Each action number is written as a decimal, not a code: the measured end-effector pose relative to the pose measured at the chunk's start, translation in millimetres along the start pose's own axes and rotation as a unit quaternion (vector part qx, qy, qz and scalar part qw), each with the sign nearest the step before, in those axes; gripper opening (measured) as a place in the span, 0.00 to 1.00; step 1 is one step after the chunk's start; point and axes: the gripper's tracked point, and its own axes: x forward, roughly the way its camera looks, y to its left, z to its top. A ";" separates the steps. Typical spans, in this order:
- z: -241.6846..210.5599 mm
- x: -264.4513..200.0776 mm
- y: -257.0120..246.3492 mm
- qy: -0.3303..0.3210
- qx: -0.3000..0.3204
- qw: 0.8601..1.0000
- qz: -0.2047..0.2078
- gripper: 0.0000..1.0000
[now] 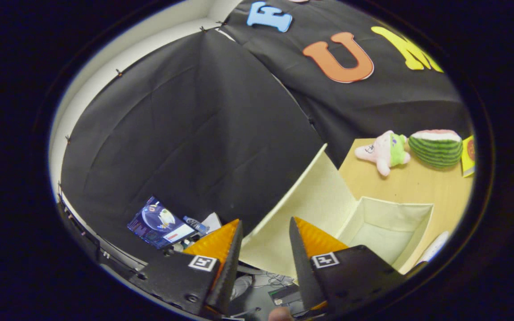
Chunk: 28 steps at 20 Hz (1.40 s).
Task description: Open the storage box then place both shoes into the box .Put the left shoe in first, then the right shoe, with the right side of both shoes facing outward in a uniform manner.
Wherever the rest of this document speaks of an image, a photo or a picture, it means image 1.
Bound plastic water bottle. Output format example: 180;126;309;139
183;216;209;235

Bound white paper sheet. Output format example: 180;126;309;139
201;212;223;233

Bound yellow book with red label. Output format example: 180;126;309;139
460;135;477;178

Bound pink and green plush toy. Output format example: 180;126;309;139
354;130;411;177

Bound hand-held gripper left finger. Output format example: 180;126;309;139
128;218;244;319

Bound blue printed carton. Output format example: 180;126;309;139
127;196;198;250

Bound black cables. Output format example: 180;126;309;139
250;273;296;290

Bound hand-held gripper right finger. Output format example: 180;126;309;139
289;216;407;315

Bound cream fabric storage box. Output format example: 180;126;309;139
239;144;435;279

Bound watermelon slice plush toy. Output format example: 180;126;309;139
408;129;464;169

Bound white canvas shoe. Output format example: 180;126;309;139
417;230;451;265

